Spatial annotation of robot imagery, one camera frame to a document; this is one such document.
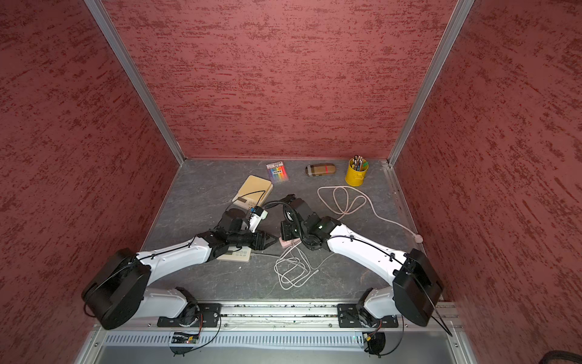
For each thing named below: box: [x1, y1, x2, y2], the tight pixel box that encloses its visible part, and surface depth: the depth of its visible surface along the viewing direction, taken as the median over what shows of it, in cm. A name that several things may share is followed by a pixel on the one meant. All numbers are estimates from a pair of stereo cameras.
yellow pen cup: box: [344, 156, 370, 187], surface depth 105 cm
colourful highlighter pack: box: [265, 160, 289, 182], surface depth 116 cm
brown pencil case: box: [305, 163, 338, 177], surface depth 116 cm
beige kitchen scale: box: [231, 174, 274, 210], surface depth 109 cm
